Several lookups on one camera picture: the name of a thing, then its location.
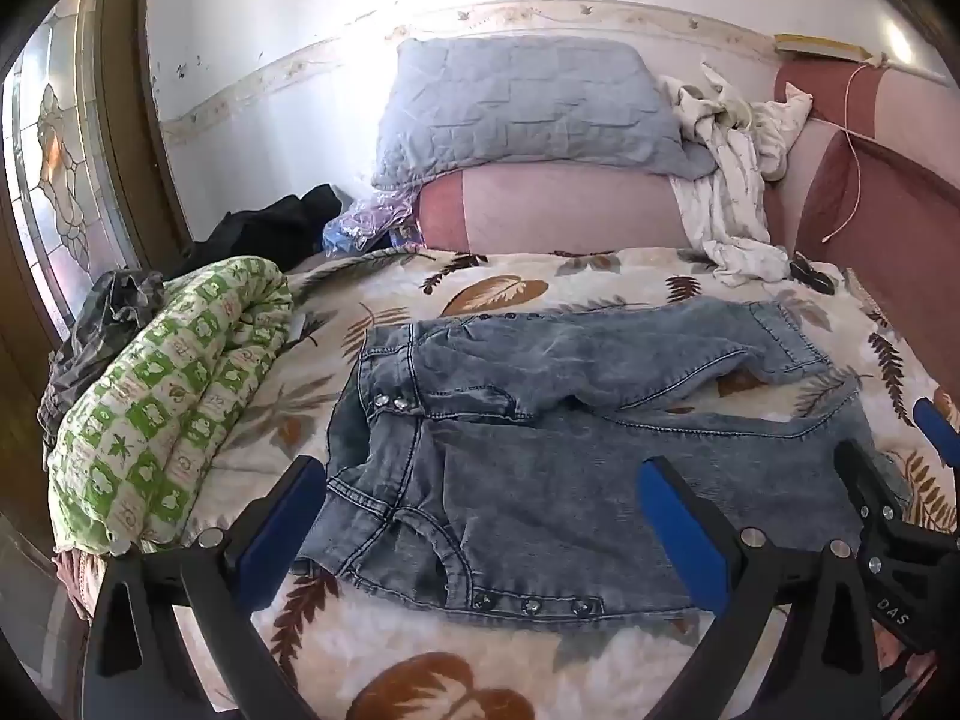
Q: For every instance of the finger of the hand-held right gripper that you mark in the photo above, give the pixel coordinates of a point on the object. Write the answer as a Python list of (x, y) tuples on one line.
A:
[(870, 476), (937, 431)]

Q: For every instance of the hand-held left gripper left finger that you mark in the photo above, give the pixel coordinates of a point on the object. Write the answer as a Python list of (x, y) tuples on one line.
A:
[(276, 536)]

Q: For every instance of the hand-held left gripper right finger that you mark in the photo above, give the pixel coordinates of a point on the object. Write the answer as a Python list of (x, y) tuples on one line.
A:
[(679, 529)]

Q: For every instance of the blue denim pants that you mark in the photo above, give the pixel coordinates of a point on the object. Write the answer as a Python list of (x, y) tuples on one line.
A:
[(525, 480)]

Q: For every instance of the green patterned rolled quilt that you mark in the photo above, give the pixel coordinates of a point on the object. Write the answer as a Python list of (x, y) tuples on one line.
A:
[(172, 405)]

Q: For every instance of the small black object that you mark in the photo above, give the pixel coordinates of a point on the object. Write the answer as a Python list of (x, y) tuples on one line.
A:
[(811, 274)]

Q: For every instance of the pink bed sheet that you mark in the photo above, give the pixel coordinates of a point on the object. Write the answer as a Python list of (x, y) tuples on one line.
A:
[(75, 581)]

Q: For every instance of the dark grey garment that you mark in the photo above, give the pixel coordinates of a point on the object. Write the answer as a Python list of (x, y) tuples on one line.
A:
[(97, 330)]

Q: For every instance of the leaf print fleece blanket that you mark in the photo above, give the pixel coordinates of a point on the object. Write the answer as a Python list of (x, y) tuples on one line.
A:
[(525, 270)]

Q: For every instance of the black clothing pile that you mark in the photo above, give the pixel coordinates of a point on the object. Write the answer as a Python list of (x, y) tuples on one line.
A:
[(270, 225)]

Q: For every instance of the crumpled white garment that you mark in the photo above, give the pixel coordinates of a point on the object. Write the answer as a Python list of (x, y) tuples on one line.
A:
[(720, 195)]

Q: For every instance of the clear purple plastic bag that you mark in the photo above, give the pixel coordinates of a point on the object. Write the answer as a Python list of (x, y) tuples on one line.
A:
[(367, 221)]

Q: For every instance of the pink upholstered headboard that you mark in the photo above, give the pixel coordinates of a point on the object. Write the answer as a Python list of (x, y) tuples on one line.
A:
[(562, 202)]

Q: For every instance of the stained glass window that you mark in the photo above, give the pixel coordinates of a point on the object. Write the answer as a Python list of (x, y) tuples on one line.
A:
[(52, 165)]

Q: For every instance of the grey-blue quilted pillow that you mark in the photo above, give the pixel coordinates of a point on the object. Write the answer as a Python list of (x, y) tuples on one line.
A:
[(510, 105)]

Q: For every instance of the wooden door frame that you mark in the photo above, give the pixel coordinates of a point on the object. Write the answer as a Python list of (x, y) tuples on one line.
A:
[(142, 112)]

